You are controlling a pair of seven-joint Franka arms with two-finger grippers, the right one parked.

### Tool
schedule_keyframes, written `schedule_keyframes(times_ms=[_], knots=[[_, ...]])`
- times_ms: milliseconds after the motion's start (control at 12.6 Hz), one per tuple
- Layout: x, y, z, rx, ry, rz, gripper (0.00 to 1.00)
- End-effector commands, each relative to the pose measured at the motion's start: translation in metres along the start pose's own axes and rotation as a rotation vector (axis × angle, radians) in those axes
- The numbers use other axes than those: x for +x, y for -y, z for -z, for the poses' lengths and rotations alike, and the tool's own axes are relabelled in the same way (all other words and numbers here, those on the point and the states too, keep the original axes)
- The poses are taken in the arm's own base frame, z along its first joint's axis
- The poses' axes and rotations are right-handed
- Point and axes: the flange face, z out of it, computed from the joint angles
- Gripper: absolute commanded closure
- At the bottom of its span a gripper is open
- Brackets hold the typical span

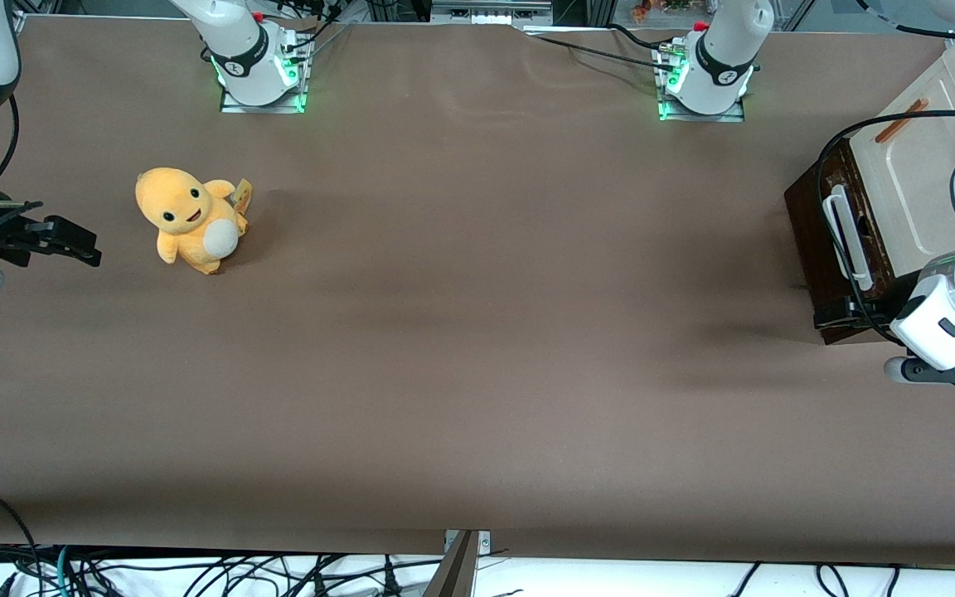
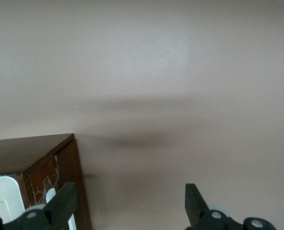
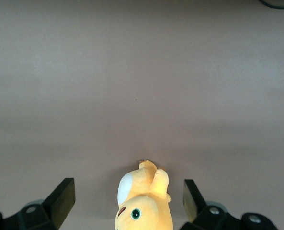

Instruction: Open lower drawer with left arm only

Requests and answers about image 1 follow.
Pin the grey metal frame rail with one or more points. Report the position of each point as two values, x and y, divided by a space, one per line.
490 12

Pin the white wooden drawer cabinet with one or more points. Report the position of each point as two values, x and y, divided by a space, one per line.
900 207

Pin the yellow plush toy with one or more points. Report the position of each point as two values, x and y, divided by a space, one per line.
187 220

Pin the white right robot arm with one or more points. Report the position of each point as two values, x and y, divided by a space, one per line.
245 58

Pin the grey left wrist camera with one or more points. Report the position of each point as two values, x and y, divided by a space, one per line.
900 370

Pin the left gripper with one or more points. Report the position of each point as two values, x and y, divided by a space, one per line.
885 301

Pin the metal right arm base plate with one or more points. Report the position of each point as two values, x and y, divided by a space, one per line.
262 106

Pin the metal table edge bracket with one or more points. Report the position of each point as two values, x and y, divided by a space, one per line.
465 564

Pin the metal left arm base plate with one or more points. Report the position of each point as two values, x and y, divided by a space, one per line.
701 116

